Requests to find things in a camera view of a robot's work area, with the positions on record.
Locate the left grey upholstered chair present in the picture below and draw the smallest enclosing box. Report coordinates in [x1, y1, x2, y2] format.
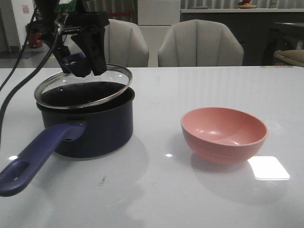
[104, 19, 149, 67]

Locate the dark grey counter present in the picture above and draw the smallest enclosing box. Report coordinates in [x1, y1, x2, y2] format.
[180, 9, 304, 66]

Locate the grey upholstered chair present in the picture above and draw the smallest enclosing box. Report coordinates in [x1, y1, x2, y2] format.
[104, 19, 149, 67]
[158, 19, 244, 67]

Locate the right grey upholstered chair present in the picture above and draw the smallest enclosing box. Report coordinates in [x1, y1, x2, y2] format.
[158, 19, 244, 67]

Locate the red bin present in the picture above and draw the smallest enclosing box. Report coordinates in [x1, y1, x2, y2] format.
[26, 25, 43, 48]

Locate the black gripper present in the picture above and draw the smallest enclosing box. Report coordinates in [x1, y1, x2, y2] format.
[26, 0, 109, 76]

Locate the white cabinet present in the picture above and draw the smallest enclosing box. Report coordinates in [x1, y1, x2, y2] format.
[137, 0, 181, 67]

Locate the dark blue saucepan purple handle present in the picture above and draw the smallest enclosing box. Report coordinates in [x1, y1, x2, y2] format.
[0, 82, 135, 197]

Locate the beige sofa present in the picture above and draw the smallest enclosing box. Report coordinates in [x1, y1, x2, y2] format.
[274, 49, 304, 67]

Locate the pink plastic bowl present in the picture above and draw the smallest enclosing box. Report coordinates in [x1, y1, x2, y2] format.
[181, 107, 268, 164]

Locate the fruit plate on counter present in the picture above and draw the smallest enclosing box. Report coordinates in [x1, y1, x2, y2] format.
[235, 0, 257, 9]

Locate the glass lid with blue knob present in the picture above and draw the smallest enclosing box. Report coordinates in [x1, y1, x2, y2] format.
[34, 53, 133, 110]

